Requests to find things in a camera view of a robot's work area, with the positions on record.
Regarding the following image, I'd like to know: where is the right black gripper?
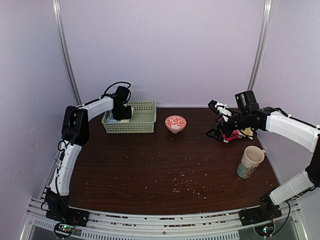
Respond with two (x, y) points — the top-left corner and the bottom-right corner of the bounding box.
(205, 111), (250, 142)

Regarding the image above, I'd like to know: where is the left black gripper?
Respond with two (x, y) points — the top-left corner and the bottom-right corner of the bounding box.
(113, 105), (132, 121)

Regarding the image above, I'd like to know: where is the white towel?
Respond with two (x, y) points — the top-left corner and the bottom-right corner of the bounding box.
(117, 105), (134, 123)

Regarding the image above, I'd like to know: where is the light blue towel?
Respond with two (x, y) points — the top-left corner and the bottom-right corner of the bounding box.
(106, 116), (119, 124)

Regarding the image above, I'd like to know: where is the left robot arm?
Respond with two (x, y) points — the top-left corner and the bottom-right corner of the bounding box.
(45, 81), (133, 222)

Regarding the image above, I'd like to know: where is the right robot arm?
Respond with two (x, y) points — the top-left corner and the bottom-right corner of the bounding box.
(205, 90), (320, 221)

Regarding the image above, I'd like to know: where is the pink towel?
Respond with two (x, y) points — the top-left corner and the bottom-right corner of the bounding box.
(222, 130), (239, 143)

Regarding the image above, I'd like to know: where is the green plastic basket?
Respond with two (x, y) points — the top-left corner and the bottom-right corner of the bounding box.
(101, 101), (157, 134)

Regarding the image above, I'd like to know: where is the yellow patterned cloth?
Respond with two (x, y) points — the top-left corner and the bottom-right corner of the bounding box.
(238, 127), (255, 140)

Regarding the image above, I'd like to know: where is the red patterned white bowl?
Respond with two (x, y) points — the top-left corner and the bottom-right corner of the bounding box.
(164, 115), (187, 134)

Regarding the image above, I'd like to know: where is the cream floral mug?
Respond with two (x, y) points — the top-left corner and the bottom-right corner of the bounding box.
(236, 145), (266, 179)

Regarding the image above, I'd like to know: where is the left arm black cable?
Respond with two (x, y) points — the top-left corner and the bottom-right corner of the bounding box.
(101, 81), (133, 103)

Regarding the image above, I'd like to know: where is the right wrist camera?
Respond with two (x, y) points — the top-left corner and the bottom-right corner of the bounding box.
(208, 100), (232, 123)

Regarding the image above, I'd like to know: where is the front aluminium rail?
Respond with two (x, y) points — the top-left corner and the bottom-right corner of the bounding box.
(18, 198), (308, 240)

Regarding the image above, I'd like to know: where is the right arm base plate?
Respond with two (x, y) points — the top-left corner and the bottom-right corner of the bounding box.
(238, 207), (282, 226)

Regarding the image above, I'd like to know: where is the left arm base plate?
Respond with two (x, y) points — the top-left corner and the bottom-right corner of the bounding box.
(45, 208), (90, 227)

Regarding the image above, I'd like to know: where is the left aluminium frame post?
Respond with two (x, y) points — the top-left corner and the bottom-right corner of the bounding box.
(52, 0), (82, 105)

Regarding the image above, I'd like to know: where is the aluminium frame post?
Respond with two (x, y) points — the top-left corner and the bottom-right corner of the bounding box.
(247, 0), (274, 91)
(52, 0), (82, 105)

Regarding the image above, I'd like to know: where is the right aluminium frame post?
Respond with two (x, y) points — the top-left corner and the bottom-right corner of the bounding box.
(247, 0), (274, 91)

